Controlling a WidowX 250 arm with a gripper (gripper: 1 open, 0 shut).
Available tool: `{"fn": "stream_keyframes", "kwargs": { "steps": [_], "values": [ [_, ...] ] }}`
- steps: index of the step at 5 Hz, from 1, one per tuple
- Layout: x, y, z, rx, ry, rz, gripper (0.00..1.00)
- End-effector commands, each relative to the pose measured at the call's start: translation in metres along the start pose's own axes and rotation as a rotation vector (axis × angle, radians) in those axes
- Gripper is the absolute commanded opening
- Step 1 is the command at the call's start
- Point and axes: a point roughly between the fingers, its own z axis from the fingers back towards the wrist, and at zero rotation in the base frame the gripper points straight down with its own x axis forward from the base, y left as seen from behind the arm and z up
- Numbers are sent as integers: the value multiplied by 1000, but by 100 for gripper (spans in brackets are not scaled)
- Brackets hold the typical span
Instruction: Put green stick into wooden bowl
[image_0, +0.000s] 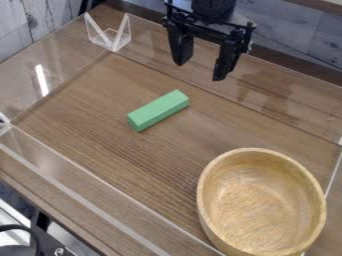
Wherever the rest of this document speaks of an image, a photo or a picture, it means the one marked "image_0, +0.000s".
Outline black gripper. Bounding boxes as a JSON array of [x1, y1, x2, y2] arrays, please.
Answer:
[[164, 2, 257, 81]]

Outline green rectangular block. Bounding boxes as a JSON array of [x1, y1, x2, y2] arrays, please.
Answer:
[[127, 90, 190, 132]]

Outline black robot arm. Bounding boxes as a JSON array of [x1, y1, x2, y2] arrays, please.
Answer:
[[163, 0, 257, 81]]

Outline wooden bowl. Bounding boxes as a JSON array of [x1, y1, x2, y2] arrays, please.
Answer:
[[196, 148, 327, 256]]

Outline clear acrylic tray walls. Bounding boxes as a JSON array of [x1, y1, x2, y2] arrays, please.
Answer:
[[0, 7, 342, 256]]

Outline clear acrylic corner bracket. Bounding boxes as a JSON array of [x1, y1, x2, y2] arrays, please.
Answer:
[[84, 13, 131, 52]]

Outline black table frame leg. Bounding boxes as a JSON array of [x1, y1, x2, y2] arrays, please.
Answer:
[[31, 210, 67, 256]]

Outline black cable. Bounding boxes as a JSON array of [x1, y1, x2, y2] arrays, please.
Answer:
[[0, 223, 32, 242]]

